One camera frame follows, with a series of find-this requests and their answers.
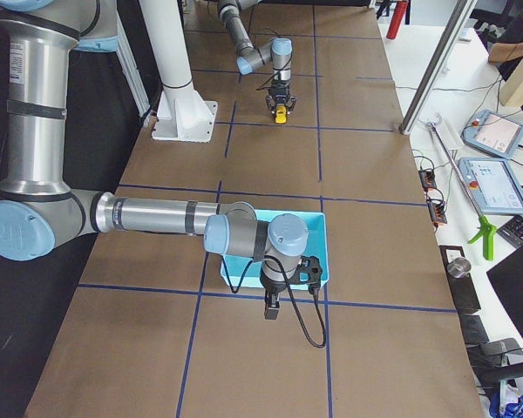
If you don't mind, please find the yellow beetle toy car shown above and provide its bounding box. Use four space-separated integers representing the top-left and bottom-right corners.
275 104 288 125

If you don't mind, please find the light blue plastic bin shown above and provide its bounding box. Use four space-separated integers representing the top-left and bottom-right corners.
219 209 332 293

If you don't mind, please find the red fire extinguisher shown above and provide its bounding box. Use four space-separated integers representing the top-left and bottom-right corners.
386 0 409 40

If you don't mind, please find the upper orange black connector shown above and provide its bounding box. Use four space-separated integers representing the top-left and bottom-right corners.
418 169 437 191

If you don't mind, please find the orange black connector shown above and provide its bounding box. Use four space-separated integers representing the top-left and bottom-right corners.
426 199 447 226
418 169 437 191

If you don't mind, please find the lower orange black connector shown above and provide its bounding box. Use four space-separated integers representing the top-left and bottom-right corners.
426 199 447 226

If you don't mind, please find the silver metal cup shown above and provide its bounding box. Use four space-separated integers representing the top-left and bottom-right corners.
446 257 472 279

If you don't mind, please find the black box on table edge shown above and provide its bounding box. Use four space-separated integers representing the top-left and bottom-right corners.
439 246 481 314

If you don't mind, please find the upper teach pendant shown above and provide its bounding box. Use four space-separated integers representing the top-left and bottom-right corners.
461 110 523 159

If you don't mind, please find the teach pendant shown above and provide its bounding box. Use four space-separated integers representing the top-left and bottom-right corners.
458 157 523 215
461 110 523 159

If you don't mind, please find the cardboard box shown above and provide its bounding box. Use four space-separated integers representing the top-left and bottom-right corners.
488 42 523 64

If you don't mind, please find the lower teach pendant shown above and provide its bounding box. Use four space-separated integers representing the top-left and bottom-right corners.
458 157 523 215

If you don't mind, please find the black keypad calculator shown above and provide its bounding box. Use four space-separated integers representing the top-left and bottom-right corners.
497 215 523 248

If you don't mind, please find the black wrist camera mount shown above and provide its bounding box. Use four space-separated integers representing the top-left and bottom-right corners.
289 256 323 291

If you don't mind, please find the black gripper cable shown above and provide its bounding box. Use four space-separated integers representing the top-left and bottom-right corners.
226 256 328 348

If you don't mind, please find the white pillar mount base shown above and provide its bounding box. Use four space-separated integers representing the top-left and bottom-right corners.
139 0 218 143

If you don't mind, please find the aluminium frame post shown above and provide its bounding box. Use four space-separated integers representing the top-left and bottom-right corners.
399 0 477 135

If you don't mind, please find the green handled reacher tool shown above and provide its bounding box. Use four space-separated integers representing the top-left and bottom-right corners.
426 122 497 261

